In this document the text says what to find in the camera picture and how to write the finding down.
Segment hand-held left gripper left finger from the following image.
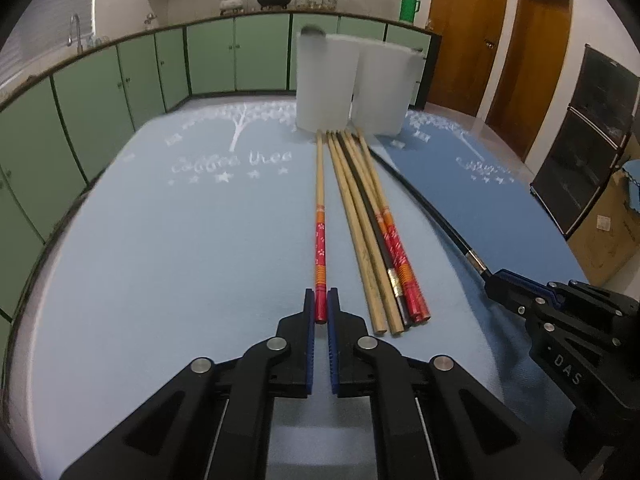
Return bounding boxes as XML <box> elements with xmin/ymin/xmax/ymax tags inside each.
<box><xmin>59</xmin><ymin>287</ymin><xmax>316</xmax><ymax>480</ymax></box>

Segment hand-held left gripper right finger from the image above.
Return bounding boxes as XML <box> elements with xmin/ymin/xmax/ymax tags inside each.
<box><xmin>326</xmin><ymin>287</ymin><xmax>582</xmax><ymax>480</ymax></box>

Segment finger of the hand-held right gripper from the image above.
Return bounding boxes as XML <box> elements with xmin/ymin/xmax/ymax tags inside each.
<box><xmin>496</xmin><ymin>268</ymin><xmax>557</xmax><ymax>307</ymax></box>
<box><xmin>484</xmin><ymin>273</ymin><xmax>539</xmax><ymax>319</ymax></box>

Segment long black chopstick metal band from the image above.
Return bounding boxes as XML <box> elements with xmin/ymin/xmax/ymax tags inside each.
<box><xmin>367</xmin><ymin>147</ymin><xmax>493</xmax><ymax>278</ymax></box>

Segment plain wooden chopstick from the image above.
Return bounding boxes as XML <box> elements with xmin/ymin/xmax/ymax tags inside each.
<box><xmin>326</xmin><ymin>131</ymin><xmax>388</xmax><ymax>337</ymax></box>
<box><xmin>332</xmin><ymin>131</ymin><xmax>406</xmax><ymax>336</ymax></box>

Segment cardboard box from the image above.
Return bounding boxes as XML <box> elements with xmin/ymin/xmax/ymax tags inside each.
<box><xmin>567</xmin><ymin>160</ymin><xmax>640</xmax><ymax>287</ymax></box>

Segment dark blue printed mat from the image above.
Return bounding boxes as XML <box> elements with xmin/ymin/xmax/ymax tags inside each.
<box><xmin>372</xmin><ymin>110</ymin><xmax>591</xmax><ymax>291</ymax></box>

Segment black glass-front cabinet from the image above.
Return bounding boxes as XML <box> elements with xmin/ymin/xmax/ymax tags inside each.
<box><xmin>530</xmin><ymin>45</ymin><xmax>640</xmax><ymax>239</ymax></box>

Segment blue cloth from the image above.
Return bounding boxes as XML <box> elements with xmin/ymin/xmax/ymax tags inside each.
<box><xmin>621</xmin><ymin>159</ymin><xmax>640</xmax><ymax>212</ymax></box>

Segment light blue printed mat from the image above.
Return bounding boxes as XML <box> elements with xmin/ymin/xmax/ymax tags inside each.
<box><xmin>27</xmin><ymin>100</ymin><xmax>576</xmax><ymax>480</ymax></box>

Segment closed wooden door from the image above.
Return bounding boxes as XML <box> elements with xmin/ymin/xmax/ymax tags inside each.
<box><xmin>422</xmin><ymin>0</ymin><xmax>511</xmax><ymax>117</ymax></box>

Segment green lower kitchen cabinets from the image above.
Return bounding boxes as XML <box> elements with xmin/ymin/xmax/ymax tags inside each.
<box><xmin>0</xmin><ymin>10</ymin><xmax>442</xmax><ymax>376</ymax></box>

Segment metal sink faucet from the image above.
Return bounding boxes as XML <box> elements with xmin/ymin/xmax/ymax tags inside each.
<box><xmin>67</xmin><ymin>14</ymin><xmax>84</xmax><ymax>54</ymax></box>

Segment window blinds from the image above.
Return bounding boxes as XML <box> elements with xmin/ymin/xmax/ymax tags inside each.
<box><xmin>0</xmin><ymin>0</ymin><xmax>99</xmax><ymax>88</ymax></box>

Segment wooden door with frame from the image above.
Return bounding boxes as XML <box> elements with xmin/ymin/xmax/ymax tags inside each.
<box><xmin>486</xmin><ymin>0</ymin><xmax>572</xmax><ymax>162</ymax></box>

